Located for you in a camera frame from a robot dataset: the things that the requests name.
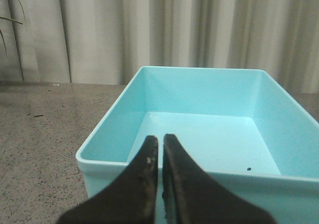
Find green plant leaves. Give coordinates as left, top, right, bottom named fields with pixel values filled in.
left=0, top=0, right=27, bottom=58

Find white pleated curtain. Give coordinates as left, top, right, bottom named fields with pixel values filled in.
left=0, top=0, right=319, bottom=93

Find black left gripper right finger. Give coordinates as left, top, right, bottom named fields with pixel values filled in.
left=162, top=134, right=272, bottom=224

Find light blue plastic box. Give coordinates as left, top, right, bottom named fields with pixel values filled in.
left=76, top=66, right=319, bottom=224

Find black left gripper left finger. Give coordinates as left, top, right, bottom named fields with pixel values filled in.
left=57, top=135, right=159, bottom=224

